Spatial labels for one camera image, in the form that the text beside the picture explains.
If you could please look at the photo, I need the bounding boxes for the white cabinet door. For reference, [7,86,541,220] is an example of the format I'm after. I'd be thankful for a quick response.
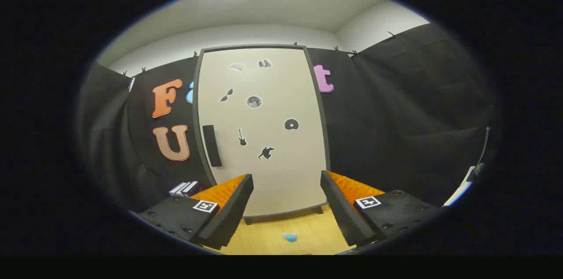
[197,48,328,217]

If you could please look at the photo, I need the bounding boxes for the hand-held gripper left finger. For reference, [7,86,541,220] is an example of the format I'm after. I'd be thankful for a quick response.
[137,173,255,251]

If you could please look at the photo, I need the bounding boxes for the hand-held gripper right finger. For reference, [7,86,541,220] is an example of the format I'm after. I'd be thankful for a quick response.
[320,170,440,248]

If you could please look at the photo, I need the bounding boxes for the dark blue book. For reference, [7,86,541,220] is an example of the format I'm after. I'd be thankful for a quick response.
[180,181,201,197]

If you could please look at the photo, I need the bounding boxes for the black backdrop cloth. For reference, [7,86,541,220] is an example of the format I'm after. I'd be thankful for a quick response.
[77,23,500,213]

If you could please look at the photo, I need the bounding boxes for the black door handle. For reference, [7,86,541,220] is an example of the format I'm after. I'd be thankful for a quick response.
[202,125,223,168]

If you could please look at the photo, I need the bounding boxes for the grey cabinet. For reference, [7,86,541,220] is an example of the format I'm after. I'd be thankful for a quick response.
[192,44,331,225]

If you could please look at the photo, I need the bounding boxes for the white side table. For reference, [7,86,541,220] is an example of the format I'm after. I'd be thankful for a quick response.
[442,165,475,207]

